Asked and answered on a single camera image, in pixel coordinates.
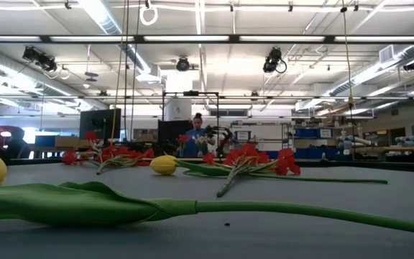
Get red artificial flower bunch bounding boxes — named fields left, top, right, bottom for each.
left=62, top=130, right=156, bottom=176
left=202, top=142, right=301, bottom=198

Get yellow artificial tulip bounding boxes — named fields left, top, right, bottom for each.
left=149, top=155, right=389, bottom=185
left=0, top=147, right=414, bottom=238

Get white flowers in background vase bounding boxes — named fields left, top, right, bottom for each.
left=194, top=135, right=210, bottom=156

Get red flowers in background vase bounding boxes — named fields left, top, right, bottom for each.
left=178, top=134, right=190, bottom=158

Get person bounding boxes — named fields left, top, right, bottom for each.
left=4, top=127, right=32, bottom=160
left=183, top=112, right=211, bottom=158

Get white cylindrical tank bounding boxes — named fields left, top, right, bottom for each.
left=165, top=99, right=193, bottom=122

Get white sign board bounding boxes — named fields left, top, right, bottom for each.
left=234, top=129, right=252, bottom=141

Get black background panel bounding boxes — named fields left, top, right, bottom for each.
left=157, top=119, right=193, bottom=145

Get black overhead light bar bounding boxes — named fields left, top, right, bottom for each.
left=0, top=34, right=414, bottom=45

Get blue storage bins on shelf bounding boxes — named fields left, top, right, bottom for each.
left=295, top=128, right=334, bottom=139

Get black computer monitor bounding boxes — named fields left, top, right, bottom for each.
left=79, top=108, right=122, bottom=140

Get blue-grey table mat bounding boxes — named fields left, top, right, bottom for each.
left=0, top=162, right=414, bottom=259

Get cardboard box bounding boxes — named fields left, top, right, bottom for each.
left=55, top=135, right=81, bottom=148

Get black background rig frame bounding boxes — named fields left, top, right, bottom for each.
left=162, top=90, right=220, bottom=158

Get black ceiling-hung camera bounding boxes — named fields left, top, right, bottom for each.
left=22, top=45, right=59, bottom=73
left=175, top=56, right=191, bottom=72
left=262, top=46, right=288, bottom=75

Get white cable ring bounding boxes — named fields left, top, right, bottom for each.
left=139, top=2, right=159, bottom=27

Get yellow hanging cable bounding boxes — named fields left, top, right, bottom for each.
left=340, top=0, right=356, bottom=161

